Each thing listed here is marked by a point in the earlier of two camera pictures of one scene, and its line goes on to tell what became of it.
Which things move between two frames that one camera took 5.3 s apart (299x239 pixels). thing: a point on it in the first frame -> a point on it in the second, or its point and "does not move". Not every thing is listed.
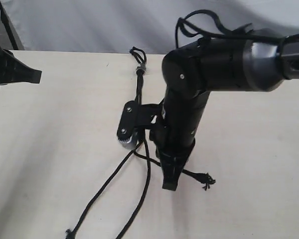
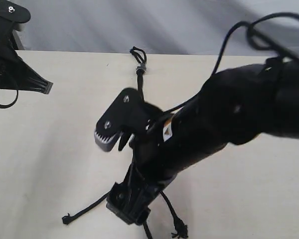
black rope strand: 140,59 -> 66,219
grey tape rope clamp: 142,66 does not move
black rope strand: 206,179 -> 181,230
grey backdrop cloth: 141,27 does not move
